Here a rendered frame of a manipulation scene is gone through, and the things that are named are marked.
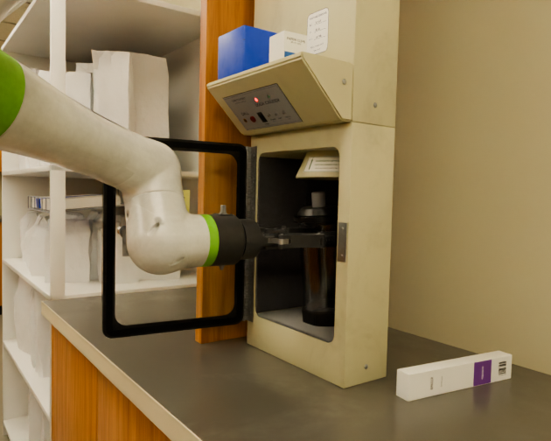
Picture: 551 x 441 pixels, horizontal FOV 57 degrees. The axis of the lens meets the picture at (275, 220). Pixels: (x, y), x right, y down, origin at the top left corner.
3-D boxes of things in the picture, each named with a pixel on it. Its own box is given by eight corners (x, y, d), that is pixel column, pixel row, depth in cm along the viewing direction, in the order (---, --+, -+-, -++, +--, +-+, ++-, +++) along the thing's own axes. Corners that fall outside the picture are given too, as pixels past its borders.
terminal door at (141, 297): (243, 324, 114) (247, 143, 112) (101, 339, 99) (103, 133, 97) (241, 323, 114) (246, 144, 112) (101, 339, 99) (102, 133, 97)
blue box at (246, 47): (257, 87, 110) (258, 45, 109) (285, 80, 102) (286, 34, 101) (217, 80, 104) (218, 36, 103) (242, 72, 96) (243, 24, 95)
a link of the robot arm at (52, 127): (-39, 159, 61) (29, 124, 57) (-43, 78, 64) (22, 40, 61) (148, 219, 93) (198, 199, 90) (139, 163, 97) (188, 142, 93)
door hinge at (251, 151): (247, 319, 116) (250, 146, 114) (253, 322, 114) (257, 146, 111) (240, 320, 115) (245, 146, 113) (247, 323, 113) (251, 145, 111)
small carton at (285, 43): (290, 73, 96) (291, 42, 96) (306, 68, 92) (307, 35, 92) (268, 70, 94) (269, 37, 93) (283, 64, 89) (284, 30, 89)
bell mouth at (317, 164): (339, 180, 118) (340, 157, 117) (400, 180, 103) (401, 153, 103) (278, 178, 107) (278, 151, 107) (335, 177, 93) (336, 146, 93)
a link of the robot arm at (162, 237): (122, 285, 84) (145, 265, 76) (112, 214, 88) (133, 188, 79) (198, 279, 92) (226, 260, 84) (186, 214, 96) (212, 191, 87)
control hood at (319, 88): (250, 136, 114) (251, 91, 113) (352, 121, 87) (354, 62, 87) (205, 131, 107) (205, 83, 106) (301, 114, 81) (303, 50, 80)
